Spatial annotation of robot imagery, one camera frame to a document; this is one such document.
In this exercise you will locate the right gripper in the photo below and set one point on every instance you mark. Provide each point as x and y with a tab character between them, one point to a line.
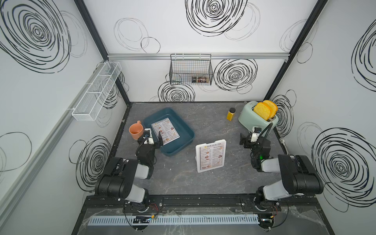
243	140

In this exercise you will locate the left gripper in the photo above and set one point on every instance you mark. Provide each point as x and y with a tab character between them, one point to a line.
157	143

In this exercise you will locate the new menu sheet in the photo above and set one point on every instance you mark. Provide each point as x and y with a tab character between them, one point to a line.
168	131

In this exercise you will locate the white menu holder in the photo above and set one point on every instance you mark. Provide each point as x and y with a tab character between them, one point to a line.
211	155

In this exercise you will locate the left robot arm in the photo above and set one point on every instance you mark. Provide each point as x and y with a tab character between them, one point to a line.
117	179

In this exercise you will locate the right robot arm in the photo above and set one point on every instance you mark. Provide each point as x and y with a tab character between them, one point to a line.
298	176

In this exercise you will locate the orange mug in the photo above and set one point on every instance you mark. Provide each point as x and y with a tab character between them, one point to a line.
136	130

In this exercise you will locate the teal plastic tray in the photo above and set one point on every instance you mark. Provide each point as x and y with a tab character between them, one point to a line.
187	135

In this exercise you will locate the mint green toaster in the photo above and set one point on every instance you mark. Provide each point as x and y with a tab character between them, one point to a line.
249	119

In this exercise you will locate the front toast slice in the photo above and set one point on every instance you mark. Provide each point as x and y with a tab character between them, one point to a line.
263	110

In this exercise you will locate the toast slice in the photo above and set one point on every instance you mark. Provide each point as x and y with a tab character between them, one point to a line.
273	107
263	110

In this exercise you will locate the rear toast slice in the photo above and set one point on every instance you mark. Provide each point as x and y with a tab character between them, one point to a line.
273	107

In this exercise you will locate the yellow spice jar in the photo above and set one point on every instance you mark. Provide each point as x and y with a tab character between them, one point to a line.
231	114

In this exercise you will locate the white mesh shelf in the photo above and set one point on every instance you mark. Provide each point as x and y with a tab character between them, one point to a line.
99	89

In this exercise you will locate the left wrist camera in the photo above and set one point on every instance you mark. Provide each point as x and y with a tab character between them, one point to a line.
148	137

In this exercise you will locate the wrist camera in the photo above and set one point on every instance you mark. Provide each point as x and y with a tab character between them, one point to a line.
255	133
148	137

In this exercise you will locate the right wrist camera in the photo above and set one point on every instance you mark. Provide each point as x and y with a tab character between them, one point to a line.
255	133

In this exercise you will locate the white slotted cable duct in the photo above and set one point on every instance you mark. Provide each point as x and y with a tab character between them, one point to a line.
139	220

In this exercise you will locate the black wire basket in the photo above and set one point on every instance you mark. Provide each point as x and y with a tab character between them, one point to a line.
184	66

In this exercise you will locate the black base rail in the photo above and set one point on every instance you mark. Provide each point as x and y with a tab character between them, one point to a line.
245	202

